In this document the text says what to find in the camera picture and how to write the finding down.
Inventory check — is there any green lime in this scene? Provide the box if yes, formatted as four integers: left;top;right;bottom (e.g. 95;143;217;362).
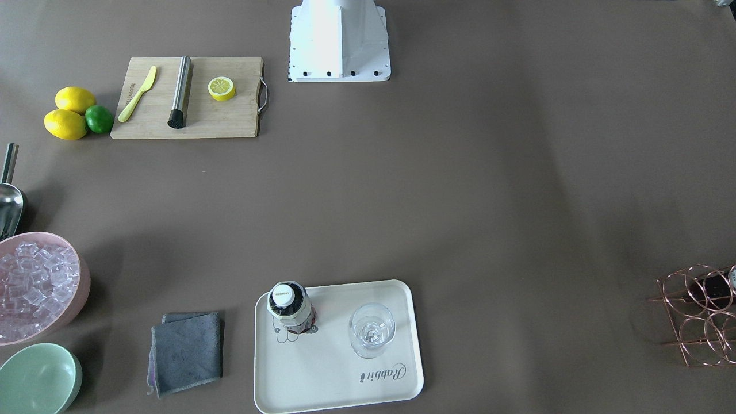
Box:
85;105;115;134

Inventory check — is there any green bowl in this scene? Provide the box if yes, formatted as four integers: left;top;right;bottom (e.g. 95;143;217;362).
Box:
1;343;83;413

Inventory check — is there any half lemon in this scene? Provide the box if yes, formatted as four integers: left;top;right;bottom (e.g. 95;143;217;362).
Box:
207;76;236;102

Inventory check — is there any clear wine glass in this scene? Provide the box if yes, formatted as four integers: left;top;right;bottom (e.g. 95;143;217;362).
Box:
348;302;396;359

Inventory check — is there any yellow lemon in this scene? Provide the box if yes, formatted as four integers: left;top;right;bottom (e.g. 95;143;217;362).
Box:
55;86;97;115
44;109;88;140

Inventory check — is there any cream rabbit tray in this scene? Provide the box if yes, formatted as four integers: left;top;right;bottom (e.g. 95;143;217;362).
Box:
254;279;425;413

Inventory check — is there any bamboo cutting board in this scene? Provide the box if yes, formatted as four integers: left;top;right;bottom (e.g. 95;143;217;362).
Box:
110;57;268;140

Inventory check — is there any metal ice scoop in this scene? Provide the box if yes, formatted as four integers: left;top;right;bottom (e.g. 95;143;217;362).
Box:
1;143;26;241

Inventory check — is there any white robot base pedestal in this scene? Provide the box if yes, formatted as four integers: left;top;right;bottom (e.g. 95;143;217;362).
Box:
287;1;392;82

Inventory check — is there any tea bottle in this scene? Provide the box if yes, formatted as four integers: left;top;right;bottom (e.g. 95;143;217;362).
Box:
267;281;316;335
688;267;735;312

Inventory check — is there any steel muddler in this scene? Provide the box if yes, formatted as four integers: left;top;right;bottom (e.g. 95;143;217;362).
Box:
167;56;192;129

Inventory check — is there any grey folded cloth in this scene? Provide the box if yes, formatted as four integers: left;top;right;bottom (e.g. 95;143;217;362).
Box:
147;312;224;398

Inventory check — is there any yellow plastic knife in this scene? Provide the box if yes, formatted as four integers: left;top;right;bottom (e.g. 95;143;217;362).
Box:
117;66;157;123

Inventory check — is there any pink bowl with ice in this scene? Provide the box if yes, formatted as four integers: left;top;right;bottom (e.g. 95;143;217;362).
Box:
1;232;90;346

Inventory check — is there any copper wire bottle basket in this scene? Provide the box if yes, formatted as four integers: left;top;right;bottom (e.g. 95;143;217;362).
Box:
650;264;735;367

